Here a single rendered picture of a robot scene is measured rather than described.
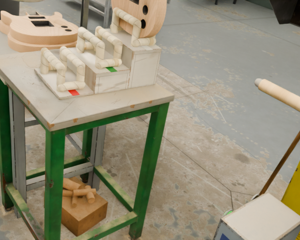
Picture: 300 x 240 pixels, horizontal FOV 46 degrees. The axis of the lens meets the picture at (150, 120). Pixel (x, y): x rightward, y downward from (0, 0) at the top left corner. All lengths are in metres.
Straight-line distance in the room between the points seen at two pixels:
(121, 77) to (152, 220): 1.05
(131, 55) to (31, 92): 0.42
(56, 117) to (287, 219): 0.83
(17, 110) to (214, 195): 1.42
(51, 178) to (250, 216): 0.85
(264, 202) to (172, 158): 1.99
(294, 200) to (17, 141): 1.50
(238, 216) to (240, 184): 1.98
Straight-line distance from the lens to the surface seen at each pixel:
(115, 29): 1.64
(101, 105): 1.39
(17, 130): 1.83
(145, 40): 1.52
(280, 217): 0.79
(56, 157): 1.36
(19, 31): 1.90
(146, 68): 1.54
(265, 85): 0.99
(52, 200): 1.49
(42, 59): 1.54
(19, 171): 1.98
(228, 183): 2.69
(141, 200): 1.87
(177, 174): 2.62
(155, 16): 1.43
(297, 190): 2.13
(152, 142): 1.64
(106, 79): 1.45
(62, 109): 1.34
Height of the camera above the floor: 1.61
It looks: 30 degrees down
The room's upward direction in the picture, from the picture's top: 11 degrees clockwise
